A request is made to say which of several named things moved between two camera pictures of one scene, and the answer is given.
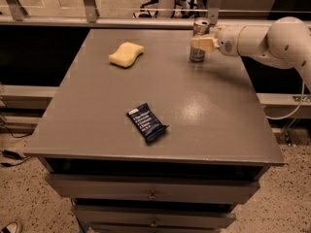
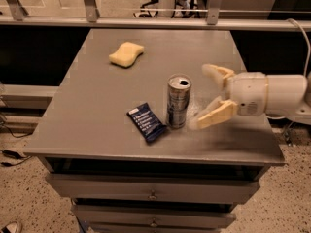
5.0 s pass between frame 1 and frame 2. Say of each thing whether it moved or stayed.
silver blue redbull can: moved
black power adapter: stayed
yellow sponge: stayed
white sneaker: stayed
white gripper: moved
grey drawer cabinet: stayed
